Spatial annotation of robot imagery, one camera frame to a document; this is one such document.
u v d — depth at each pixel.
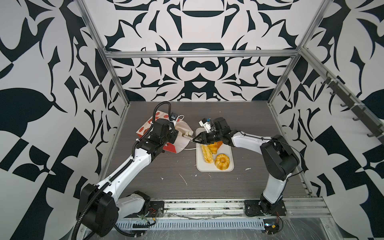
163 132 0.61
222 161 0.87
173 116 0.69
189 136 0.89
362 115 0.55
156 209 0.73
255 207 0.74
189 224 0.71
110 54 0.91
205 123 0.85
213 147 0.89
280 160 0.49
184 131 0.93
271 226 0.71
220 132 0.74
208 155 0.89
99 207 0.39
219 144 0.91
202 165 0.88
